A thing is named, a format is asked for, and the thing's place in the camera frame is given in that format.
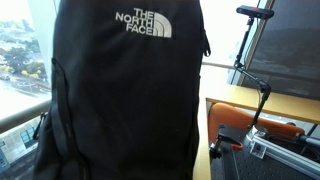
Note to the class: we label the black North Face backpack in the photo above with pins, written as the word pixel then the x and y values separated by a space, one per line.
pixel 126 100

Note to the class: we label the large orange chair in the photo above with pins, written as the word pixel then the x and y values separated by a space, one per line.
pixel 240 116

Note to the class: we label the dark window shade panel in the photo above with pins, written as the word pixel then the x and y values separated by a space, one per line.
pixel 286 50

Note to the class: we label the grey metal window handrail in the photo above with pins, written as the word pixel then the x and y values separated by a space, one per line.
pixel 20 116

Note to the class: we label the black articulated camera stand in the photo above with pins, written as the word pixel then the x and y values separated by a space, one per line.
pixel 256 83

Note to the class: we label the aluminium extrusion rail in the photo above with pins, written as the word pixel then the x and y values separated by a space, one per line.
pixel 286 156

